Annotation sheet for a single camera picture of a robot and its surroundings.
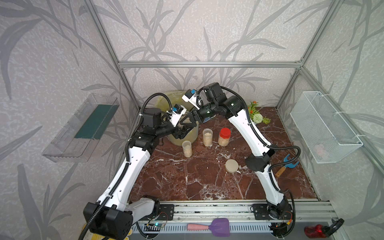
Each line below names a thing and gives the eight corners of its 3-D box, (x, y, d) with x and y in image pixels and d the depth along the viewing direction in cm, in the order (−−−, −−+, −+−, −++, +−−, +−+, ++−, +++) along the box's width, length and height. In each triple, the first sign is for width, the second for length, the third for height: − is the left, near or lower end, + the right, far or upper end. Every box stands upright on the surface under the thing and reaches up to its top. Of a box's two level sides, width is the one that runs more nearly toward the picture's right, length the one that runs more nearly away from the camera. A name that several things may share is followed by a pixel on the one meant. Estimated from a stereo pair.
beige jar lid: (225, 173, 89) (226, 171, 87) (224, 161, 94) (225, 159, 92) (238, 173, 89) (239, 171, 87) (236, 161, 94) (237, 159, 92)
